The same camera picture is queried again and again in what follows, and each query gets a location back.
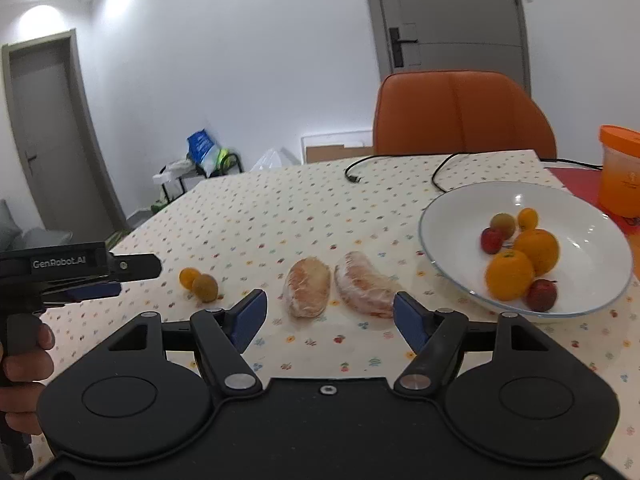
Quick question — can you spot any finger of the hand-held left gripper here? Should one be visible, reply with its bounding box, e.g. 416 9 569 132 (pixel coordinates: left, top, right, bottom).
106 253 162 281
37 281 122 309

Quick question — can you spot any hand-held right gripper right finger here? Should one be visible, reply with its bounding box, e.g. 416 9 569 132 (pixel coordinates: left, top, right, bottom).
393 291 557 404

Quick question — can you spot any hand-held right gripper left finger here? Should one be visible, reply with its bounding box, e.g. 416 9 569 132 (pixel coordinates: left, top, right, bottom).
95 288 269 404

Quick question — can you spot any brown longan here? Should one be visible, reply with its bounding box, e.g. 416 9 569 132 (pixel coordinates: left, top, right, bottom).
192 274 219 303

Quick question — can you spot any long peeled pomelo segment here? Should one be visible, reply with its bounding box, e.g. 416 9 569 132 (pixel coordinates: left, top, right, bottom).
333 251 401 320

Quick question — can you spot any short peeled pomelo segment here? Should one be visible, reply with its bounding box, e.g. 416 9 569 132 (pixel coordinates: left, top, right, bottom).
282 257 333 319

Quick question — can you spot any white ceramic bowl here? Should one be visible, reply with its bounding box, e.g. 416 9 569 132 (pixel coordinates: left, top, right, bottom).
418 181 635 318

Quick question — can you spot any medium orange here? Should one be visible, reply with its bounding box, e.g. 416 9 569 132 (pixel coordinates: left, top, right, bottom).
485 249 536 302

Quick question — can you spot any bright red round fruit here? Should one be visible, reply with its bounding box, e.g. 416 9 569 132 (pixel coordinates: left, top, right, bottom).
480 227 503 255

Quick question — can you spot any yellow-brown longan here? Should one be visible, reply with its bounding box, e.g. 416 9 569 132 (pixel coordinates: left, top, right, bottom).
489 212 517 240

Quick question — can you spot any dark red round fruit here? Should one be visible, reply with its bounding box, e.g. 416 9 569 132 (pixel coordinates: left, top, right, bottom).
525 279 558 312

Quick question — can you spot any large orange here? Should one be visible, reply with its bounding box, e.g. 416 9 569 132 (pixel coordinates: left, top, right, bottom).
514 228 560 277

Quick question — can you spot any person's left hand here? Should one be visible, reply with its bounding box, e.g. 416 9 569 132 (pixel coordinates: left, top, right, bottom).
0 322 56 436

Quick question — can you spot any grey sofa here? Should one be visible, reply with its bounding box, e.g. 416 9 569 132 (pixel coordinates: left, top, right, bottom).
0 199 47 252

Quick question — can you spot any white plastic bag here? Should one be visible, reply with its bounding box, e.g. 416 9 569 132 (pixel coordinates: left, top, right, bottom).
152 160 194 187

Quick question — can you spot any plain grey door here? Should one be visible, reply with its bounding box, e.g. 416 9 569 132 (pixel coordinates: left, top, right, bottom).
1 30 131 241

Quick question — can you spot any floral print tablecloth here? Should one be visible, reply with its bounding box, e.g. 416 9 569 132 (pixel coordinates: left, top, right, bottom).
37 149 640 477

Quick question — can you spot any blue plastic bag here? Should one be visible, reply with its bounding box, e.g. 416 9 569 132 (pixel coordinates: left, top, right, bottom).
186 130 216 163

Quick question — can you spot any white and green bag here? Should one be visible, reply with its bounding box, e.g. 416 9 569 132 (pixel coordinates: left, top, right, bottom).
202 147 238 177

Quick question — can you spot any black metal rack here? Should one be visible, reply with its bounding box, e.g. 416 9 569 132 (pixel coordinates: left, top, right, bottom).
152 152 246 206

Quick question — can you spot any clear plastic bag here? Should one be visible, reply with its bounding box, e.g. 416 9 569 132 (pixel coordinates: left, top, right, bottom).
248 147 301 172

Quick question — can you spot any white framed board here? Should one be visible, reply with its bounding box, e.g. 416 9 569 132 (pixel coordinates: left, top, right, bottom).
300 130 376 164

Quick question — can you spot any orange upholstered chair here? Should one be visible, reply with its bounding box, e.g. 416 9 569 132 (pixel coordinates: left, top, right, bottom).
372 71 558 160

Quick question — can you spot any orange red table mat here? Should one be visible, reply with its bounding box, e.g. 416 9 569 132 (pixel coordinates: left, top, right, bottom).
550 166 640 281

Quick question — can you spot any orange lidded plastic jar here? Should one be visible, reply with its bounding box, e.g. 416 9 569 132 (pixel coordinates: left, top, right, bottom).
598 125 640 218

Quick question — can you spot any grey door with lock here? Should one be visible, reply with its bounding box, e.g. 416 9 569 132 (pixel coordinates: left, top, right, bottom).
361 0 532 96

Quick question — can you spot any black cable with plug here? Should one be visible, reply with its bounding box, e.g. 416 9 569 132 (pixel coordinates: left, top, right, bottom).
344 151 473 194

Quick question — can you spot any black door lock handle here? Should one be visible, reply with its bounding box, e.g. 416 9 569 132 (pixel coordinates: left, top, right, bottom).
389 25 418 67

